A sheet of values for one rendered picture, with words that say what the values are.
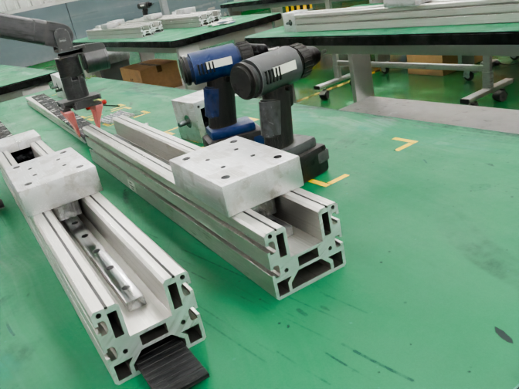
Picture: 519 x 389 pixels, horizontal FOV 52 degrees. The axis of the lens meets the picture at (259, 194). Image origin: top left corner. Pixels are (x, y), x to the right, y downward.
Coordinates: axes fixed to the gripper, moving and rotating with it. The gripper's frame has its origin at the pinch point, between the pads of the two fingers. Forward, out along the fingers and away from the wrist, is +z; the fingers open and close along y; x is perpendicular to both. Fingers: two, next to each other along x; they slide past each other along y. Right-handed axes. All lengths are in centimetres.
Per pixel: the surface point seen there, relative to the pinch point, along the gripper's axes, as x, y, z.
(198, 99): -31.6, 19.1, -6.6
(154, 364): -99, -20, 3
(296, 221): -93, 3, -2
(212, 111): -49, 14, -7
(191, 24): 259, 149, -3
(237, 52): -51, 21, -17
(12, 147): -18.1, -19.9, -5.0
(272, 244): -97, -3, -3
